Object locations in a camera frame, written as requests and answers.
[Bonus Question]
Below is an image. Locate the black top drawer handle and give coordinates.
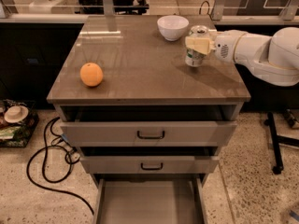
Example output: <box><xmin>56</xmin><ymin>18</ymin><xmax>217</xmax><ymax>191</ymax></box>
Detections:
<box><xmin>136</xmin><ymin>131</ymin><xmax>165</xmax><ymax>140</ymax></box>

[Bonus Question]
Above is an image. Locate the black drawer handle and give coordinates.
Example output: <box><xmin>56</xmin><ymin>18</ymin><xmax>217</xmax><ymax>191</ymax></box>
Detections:
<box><xmin>136</xmin><ymin>131</ymin><xmax>165</xmax><ymax>140</ymax></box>
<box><xmin>140</xmin><ymin>162</ymin><xmax>164</xmax><ymax>171</ymax></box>

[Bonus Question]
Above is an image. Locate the straw hat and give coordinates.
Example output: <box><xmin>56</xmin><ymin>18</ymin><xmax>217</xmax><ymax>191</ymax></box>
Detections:
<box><xmin>4</xmin><ymin>105</ymin><xmax>29</xmax><ymax>123</ymax></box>

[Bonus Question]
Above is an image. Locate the black floor cable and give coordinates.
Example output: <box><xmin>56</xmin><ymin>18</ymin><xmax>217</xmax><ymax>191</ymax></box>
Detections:
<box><xmin>25</xmin><ymin>117</ymin><xmax>95</xmax><ymax>216</ymax></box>

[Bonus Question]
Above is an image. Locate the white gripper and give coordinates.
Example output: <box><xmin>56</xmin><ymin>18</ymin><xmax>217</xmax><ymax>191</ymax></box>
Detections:
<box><xmin>185</xmin><ymin>30</ymin><xmax>247</xmax><ymax>63</ymax></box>

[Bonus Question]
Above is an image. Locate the black middle drawer handle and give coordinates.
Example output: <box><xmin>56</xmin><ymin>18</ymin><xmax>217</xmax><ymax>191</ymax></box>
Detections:
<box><xmin>140</xmin><ymin>162</ymin><xmax>164</xmax><ymax>171</ymax></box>

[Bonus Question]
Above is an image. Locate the bottom grey drawer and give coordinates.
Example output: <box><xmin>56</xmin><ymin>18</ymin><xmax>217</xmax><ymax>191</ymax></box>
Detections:
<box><xmin>92</xmin><ymin>177</ymin><xmax>207</xmax><ymax>224</ymax></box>

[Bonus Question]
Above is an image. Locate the white ceramic bowl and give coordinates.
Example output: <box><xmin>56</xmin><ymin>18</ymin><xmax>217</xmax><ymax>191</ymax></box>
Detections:
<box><xmin>157</xmin><ymin>15</ymin><xmax>189</xmax><ymax>41</ymax></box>

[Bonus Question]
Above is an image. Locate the grey drawer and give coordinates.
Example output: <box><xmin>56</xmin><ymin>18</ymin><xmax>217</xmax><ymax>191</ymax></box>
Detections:
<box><xmin>59</xmin><ymin>105</ymin><xmax>237</xmax><ymax>147</ymax></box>
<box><xmin>80</xmin><ymin>147</ymin><xmax>219</xmax><ymax>175</ymax></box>
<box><xmin>92</xmin><ymin>177</ymin><xmax>207</xmax><ymax>224</ymax></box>

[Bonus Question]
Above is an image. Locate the grey drawer cabinet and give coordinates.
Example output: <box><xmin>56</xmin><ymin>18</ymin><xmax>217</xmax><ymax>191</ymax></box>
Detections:
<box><xmin>46</xmin><ymin>14</ymin><xmax>251</xmax><ymax>224</ymax></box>

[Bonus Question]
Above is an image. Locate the middle grey drawer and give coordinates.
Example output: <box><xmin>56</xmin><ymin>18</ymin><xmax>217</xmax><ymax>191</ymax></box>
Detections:
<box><xmin>80</xmin><ymin>147</ymin><xmax>219</xmax><ymax>175</ymax></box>

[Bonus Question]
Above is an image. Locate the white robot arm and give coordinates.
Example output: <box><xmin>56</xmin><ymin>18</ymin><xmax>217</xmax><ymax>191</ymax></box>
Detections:
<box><xmin>185</xmin><ymin>27</ymin><xmax>299</xmax><ymax>87</ymax></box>

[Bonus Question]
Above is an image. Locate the black wheeled stand base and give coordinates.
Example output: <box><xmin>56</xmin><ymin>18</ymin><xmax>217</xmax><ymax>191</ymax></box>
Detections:
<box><xmin>264</xmin><ymin>112</ymin><xmax>299</xmax><ymax>175</ymax></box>

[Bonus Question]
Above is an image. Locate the top grey drawer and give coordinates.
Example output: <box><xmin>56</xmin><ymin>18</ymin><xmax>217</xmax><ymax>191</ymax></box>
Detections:
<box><xmin>59</xmin><ymin>105</ymin><xmax>237</xmax><ymax>147</ymax></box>

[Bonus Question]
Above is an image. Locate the orange fruit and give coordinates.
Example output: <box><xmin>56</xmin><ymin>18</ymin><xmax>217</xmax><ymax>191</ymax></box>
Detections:
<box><xmin>79</xmin><ymin>63</ymin><xmax>104</xmax><ymax>87</ymax></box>

